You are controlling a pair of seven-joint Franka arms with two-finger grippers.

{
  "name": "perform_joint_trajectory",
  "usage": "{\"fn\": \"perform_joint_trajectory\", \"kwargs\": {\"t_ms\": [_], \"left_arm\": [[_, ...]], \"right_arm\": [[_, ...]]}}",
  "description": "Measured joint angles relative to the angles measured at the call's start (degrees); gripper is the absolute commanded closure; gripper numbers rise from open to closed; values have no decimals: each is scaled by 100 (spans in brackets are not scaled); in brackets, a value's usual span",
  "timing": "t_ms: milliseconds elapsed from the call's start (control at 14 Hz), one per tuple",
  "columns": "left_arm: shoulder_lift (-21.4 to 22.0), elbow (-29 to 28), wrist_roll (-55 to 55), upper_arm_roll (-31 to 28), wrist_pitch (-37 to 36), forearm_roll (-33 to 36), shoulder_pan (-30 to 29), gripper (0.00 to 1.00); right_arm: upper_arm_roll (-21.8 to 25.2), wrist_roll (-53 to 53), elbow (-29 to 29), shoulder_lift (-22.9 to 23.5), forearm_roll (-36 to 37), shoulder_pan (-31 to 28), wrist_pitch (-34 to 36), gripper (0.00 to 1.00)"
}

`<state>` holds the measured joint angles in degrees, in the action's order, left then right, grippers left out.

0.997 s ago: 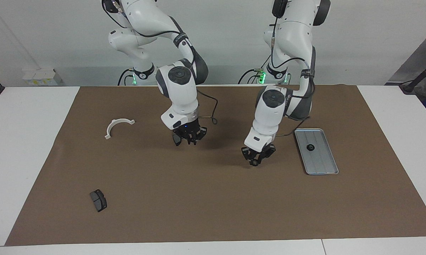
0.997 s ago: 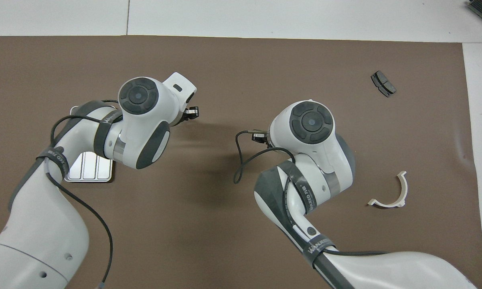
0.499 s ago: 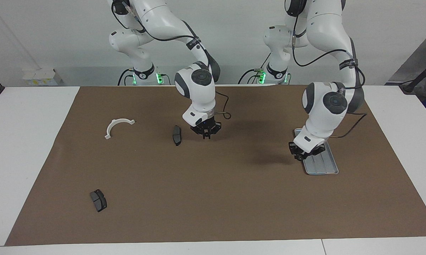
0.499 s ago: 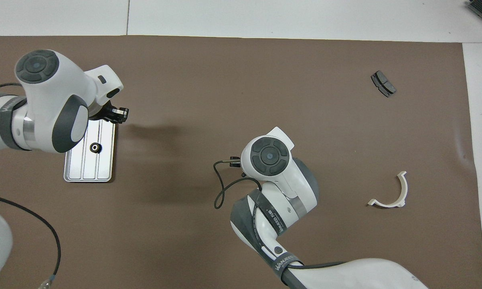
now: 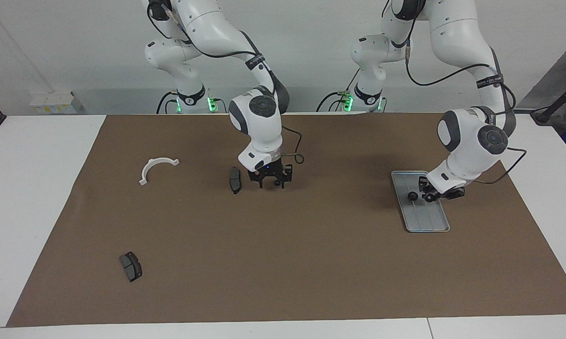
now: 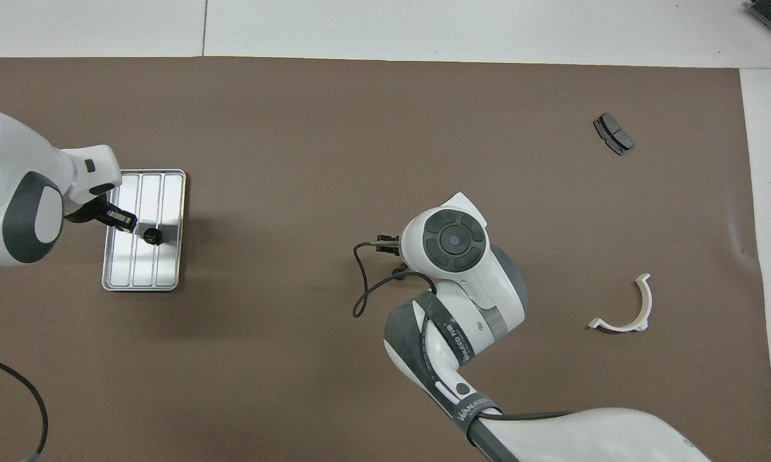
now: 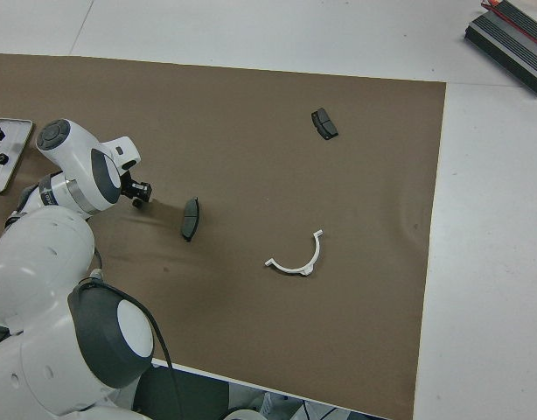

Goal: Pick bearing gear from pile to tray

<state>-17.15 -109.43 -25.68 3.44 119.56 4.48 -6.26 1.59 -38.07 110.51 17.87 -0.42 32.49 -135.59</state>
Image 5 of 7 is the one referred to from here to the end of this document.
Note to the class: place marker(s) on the white curved plastic bracket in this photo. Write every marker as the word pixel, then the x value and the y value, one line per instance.
pixel 145 172

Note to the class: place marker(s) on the stacked grey brake pads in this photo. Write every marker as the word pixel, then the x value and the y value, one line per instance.
pixel 131 266

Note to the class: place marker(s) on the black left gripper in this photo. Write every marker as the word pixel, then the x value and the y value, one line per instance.
pixel 450 193

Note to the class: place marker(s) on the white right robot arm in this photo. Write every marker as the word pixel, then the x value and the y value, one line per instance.
pixel 259 136

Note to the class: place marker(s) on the white wall socket box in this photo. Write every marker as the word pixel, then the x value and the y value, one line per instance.
pixel 52 101

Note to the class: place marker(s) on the black stand pole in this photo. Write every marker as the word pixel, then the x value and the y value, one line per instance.
pixel 544 115

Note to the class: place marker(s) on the brown table mat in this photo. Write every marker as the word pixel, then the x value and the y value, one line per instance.
pixel 283 263

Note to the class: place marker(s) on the single grey brake pad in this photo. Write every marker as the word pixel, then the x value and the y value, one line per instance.
pixel 235 180

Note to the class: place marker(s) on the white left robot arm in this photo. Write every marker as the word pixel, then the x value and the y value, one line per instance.
pixel 462 155

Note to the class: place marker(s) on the silver metal tray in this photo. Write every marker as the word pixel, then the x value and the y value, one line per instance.
pixel 429 216

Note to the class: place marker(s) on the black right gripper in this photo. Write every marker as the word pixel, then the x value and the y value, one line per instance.
pixel 269 170

